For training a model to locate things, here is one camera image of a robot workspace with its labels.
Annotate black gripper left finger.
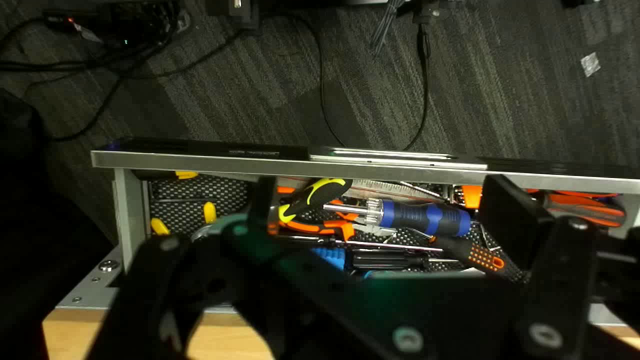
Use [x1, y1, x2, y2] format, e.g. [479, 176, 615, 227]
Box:
[86, 176, 278, 360]

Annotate yellow black handle pliers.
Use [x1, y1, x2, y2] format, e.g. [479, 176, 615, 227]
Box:
[273, 176, 354, 227]

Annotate orange handle tool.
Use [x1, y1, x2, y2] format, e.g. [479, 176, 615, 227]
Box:
[531, 189, 627, 232]

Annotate blue tool case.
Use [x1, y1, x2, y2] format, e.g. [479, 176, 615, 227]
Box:
[307, 244, 352, 272]

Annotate gray metal tool drawer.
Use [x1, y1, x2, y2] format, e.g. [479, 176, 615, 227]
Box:
[89, 138, 640, 283]

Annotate white paper scrap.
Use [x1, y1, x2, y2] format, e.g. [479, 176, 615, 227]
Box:
[577, 51, 604, 78]

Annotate blue handle screwdriver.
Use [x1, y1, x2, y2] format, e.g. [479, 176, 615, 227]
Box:
[323, 198, 475, 244]

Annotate orange black handle screwdriver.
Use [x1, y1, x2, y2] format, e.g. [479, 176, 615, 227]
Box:
[406, 228, 528, 287]

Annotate wooden top metal workbench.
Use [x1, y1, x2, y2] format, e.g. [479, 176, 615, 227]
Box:
[39, 247, 640, 360]

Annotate black power strip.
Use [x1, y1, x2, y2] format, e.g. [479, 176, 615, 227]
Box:
[42, 2, 184, 51]

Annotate thin black floor cable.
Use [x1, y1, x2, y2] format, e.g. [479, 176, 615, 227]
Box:
[50, 27, 249, 144]
[292, 12, 347, 150]
[402, 0, 436, 152]

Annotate orange handle pliers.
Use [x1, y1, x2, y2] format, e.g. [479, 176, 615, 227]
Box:
[268, 187, 357, 244]

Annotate black mesh drawer liner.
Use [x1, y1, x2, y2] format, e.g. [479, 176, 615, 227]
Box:
[145, 174, 252, 236]

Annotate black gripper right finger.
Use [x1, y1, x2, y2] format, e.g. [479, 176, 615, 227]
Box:
[478, 174, 599, 360]

